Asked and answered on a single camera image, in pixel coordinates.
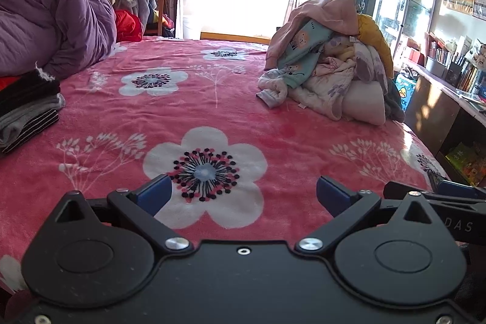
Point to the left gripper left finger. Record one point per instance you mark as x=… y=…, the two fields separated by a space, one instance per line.
x=135 y=211

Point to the red garment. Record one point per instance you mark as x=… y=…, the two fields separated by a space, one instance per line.
x=128 y=26

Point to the white purple floral garment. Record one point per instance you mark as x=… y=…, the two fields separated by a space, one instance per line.
x=342 y=60

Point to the folded dark clothes stack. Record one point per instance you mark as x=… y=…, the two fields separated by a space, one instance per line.
x=26 y=107

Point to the purple quilt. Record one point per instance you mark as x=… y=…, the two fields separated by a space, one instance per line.
x=62 y=37

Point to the teal printed pajama garment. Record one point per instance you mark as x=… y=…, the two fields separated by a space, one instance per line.
x=303 y=52

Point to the cluttered desk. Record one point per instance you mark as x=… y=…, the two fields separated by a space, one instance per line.
x=440 y=119

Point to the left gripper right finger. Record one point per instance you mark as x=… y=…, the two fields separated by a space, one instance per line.
x=350 y=210

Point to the mustard yellow garment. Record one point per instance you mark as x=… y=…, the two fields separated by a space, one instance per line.
x=370 y=34

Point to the pink sweatshirt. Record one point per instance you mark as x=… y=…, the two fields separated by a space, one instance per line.
x=340 y=16

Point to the pink floral bed blanket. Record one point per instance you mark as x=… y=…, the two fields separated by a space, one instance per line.
x=189 y=109

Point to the wooden chair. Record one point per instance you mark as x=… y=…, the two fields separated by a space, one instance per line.
x=155 y=25

